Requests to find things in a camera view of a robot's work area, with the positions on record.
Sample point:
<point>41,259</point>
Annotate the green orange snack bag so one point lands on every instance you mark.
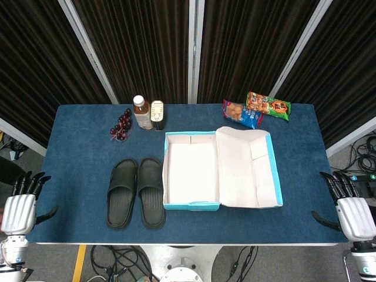
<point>267,105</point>

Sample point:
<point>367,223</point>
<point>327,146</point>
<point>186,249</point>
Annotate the light blue shoe box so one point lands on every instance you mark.
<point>191,167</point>

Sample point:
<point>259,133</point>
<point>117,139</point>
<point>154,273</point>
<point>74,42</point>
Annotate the amber tea bottle white cap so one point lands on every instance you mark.
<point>142,113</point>

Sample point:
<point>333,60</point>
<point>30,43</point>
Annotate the dark red grape bunch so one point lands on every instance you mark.
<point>122,126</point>

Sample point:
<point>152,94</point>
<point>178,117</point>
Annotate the yellow floor tape strip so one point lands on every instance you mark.
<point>79,263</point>

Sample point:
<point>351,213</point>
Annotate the dark pleated curtain panel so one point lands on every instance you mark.
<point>141,50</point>
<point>340,73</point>
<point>243,50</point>
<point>38,67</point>

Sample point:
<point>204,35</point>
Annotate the blue snack bag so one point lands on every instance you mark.
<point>235,111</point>

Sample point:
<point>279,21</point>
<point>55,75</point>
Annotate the black rubber slipper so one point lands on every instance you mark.
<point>151,202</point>
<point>120,205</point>

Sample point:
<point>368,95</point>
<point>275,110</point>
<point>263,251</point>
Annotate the robot right five-finger hand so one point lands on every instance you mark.
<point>357,218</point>

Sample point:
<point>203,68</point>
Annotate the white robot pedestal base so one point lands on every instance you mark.
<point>182,264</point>

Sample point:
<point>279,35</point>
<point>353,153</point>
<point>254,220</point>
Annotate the robot right white arm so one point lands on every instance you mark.
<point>365,258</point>

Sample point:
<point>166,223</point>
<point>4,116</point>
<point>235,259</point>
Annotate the silver metal tube frame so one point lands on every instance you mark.
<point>347,264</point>

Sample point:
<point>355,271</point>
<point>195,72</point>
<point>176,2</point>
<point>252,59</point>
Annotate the gold rectangular tin can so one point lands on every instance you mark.
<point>157,113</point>

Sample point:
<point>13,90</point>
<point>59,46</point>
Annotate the black power strip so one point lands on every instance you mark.
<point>364,177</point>

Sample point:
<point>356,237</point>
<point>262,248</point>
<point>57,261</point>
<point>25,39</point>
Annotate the grey metal partition frame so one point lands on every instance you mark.
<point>299,50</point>
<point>352,136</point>
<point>88,53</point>
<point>20,136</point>
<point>195,50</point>

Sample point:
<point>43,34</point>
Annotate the robot left five-finger hand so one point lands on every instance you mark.
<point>18,213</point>

